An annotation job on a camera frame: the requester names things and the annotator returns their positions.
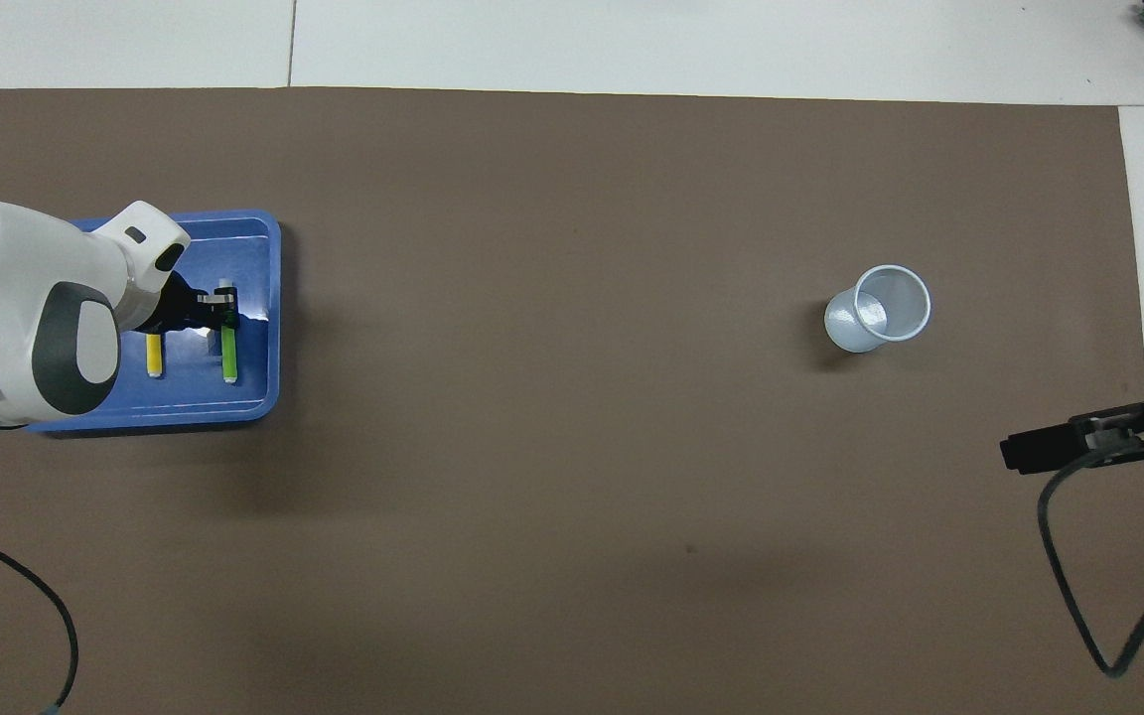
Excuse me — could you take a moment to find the blue plastic tray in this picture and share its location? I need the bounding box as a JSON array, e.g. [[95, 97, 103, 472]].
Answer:
[[26, 209, 282, 435]]

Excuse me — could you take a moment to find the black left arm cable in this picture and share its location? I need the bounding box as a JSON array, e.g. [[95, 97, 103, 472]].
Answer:
[[0, 521, 79, 715]]

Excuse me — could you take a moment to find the green test tube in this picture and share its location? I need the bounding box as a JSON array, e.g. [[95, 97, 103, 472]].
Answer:
[[217, 278, 241, 385]]

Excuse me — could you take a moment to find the brown table mat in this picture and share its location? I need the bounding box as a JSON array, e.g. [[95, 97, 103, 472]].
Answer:
[[0, 87, 1144, 715]]

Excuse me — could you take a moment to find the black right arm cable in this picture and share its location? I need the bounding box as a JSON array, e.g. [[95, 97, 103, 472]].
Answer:
[[1037, 437, 1144, 680]]

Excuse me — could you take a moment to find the translucent plastic cup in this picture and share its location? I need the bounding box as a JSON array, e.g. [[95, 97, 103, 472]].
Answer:
[[823, 264, 932, 355]]

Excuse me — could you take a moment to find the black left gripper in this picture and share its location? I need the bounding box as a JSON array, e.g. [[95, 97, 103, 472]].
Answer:
[[139, 270, 239, 335]]

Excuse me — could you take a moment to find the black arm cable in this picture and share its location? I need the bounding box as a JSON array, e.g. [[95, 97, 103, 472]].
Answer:
[[0, 521, 79, 715], [1037, 437, 1144, 680]]

